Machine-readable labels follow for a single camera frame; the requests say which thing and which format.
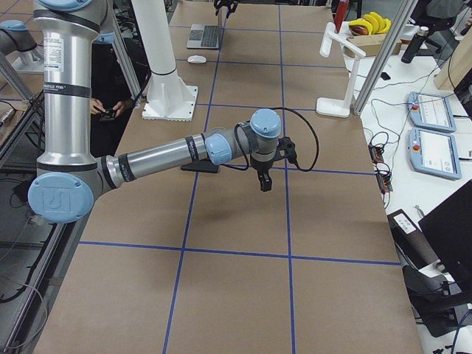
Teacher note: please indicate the black water bottle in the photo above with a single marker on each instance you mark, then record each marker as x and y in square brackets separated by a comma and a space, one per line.
[415, 44]

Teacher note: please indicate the orange circuit board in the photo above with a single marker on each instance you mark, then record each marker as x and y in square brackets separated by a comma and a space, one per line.
[382, 170]

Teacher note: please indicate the lower blue teach pendant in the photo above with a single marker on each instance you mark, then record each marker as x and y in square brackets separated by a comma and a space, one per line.
[434, 153]

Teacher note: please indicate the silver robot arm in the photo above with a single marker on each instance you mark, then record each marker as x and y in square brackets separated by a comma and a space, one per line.
[18, 40]
[70, 179]

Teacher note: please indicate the silver grey laptop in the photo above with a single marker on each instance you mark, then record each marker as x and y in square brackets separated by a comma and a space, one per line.
[204, 36]

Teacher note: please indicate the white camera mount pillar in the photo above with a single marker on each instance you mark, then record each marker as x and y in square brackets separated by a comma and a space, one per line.
[168, 97]

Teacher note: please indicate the seated person in black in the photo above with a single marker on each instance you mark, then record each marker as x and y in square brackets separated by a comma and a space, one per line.
[110, 101]

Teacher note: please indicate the white computer mouse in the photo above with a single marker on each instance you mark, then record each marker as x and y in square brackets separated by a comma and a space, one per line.
[196, 59]

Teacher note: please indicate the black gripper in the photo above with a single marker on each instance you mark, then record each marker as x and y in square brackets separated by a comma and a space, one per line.
[224, 5]
[262, 167]

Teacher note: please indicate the blue teach pendant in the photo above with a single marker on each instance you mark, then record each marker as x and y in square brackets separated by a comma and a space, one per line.
[430, 111]
[434, 153]

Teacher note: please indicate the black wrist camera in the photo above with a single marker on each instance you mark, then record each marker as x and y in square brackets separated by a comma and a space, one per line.
[286, 149]

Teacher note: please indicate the upper blue teach pendant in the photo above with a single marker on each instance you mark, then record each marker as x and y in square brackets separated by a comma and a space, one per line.
[430, 111]

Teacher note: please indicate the yellow bananas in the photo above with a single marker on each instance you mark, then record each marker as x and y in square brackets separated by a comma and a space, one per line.
[370, 24]

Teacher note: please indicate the black monitor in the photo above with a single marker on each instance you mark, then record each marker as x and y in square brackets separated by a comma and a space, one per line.
[447, 229]

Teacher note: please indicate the aluminium frame post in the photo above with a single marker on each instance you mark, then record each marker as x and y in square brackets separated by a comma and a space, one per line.
[405, 9]

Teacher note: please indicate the black mouse pad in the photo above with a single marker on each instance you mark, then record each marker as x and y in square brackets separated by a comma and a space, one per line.
[202, 166]

